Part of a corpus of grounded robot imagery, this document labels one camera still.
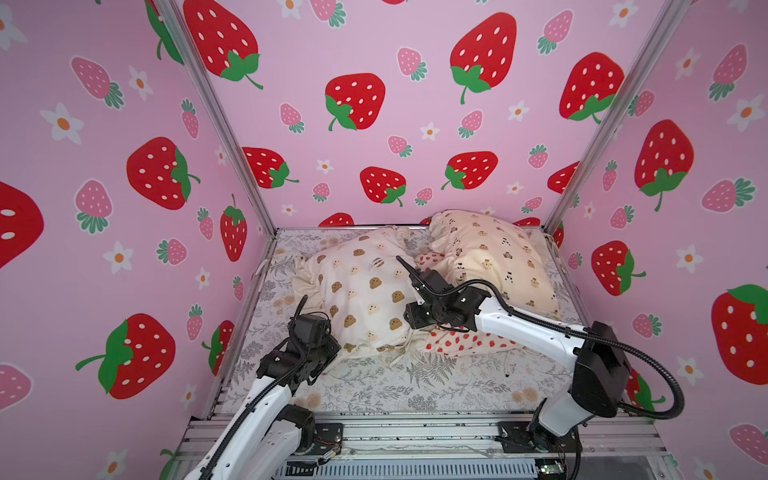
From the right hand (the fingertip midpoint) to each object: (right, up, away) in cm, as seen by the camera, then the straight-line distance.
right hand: (402, 320), depth 80 cm
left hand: (-17, -6, +1) cm, 18 cm away
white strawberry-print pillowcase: (+14, -7, +3) cm, 16 cm away
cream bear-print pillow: (+35, +18, +10) cm, 40 cm away
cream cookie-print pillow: (-12, +8, +10) cm, 18 cm away
